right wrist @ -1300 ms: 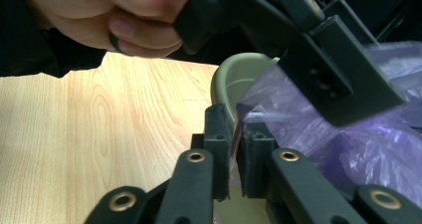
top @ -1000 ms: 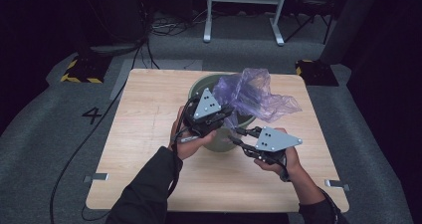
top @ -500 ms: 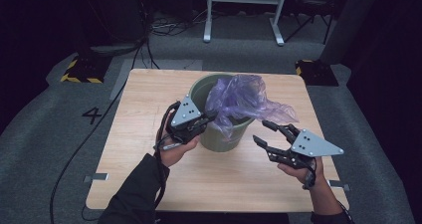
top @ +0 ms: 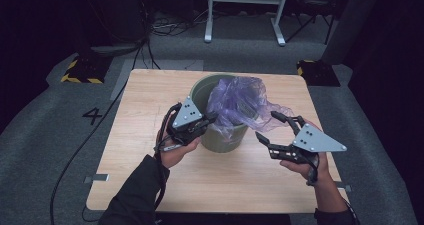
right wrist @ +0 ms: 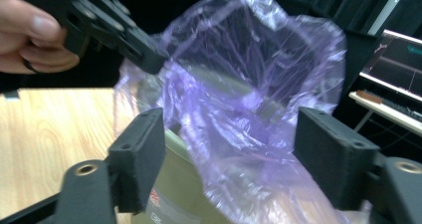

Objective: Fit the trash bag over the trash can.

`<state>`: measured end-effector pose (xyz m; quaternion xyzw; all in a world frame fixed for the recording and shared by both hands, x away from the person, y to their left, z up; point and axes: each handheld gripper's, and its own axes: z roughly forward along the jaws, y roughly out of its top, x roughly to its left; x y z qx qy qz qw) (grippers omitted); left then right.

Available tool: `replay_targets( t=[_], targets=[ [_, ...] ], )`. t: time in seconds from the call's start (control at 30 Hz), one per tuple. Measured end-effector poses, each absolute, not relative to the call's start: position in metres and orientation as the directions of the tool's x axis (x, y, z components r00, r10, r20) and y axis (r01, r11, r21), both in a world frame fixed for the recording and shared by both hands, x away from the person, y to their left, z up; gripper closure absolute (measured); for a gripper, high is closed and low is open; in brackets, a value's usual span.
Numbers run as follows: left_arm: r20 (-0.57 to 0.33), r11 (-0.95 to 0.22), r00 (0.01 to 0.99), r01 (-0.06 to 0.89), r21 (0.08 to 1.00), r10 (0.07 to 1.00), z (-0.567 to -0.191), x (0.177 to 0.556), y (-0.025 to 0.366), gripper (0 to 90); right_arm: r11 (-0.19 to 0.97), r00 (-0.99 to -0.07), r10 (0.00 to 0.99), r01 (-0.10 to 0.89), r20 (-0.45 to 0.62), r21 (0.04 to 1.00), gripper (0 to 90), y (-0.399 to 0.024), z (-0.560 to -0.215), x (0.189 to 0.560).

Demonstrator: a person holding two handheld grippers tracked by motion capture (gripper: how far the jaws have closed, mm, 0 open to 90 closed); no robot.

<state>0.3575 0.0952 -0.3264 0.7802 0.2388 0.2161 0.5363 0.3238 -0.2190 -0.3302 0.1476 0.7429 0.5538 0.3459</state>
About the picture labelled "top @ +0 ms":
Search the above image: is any person's right hand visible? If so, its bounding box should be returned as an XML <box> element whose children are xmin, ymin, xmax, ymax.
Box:
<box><xmin>279</xmin><ymin>151</ymin><xmax>334</xmax><ymax>188</ymax></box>

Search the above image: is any black yellow striped base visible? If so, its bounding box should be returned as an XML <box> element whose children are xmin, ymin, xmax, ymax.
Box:
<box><xmin>296</xmin><ymin>59</ymin><xmax>342</xmax><ymax>88</ymax></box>
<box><xmin>60</xmin><ymin>53</ymin><xmax>113</xmax><ymax>85</ymax></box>

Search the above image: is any bundle of floor cables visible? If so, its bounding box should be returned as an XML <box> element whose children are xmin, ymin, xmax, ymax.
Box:
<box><xmin>149</xmin><ymin>9</ymin><xmax>208</xmax><ymax>38</ymax></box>

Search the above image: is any grey tape strip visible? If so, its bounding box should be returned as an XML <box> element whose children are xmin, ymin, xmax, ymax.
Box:
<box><xmin>334</xmin><ymin>181</ymin><xmax>352</xmax><ymax>193</ymax></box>
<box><xmin>83</xmin><ymin>173</ymin><xmax>110</xmax><ymax>185</ymax></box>

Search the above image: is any black floor cable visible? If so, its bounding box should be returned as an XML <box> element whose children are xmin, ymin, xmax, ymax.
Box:
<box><xmin>49</xmin><ymin>38</ymin><xmax>149</xmax><ymax>225</ymax></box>

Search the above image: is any black tripod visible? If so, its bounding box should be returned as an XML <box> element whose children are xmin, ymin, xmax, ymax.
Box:
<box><xmin>285</xmin><ymin>0</ymin><xmax>336</xmax><ymax>45</ymax></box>

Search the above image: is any purple plastic trash bag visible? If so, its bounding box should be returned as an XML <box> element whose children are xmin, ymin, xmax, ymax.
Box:
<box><xmin>205</xmin><ymin>76</ymin><xmax>295</xmax><ymax>140</ymax></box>

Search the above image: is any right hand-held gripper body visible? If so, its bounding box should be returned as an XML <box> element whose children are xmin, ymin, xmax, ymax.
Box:
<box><xmin>268</xmin><ymin>123</ymin><xmax>348</xmax><ymax>165</ymax></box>

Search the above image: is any green plastic trash bin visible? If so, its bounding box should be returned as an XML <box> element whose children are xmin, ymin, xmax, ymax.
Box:
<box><xmin>189</xmin><ymin>73</ymin><xmax>259</xmax><ymax>154</ymax></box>

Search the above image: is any person's left hand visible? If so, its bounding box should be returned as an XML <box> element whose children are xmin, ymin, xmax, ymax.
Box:
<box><xmin>155</xmin><ymin>113</ymin><xmax>202</xmax><ymax>169</ymax></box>

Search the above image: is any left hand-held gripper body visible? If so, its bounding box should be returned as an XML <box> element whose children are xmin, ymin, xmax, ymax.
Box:
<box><xmin>165</xmin><ymin>96</ymin><xmax>208</xmax><ymax>146</ymax></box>

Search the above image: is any grey pillar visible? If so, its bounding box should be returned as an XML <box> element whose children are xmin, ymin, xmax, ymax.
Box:
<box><xmin>321</xmin><ymin>0</ymin><xmax>384</xmax><ymax>65</ymax></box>

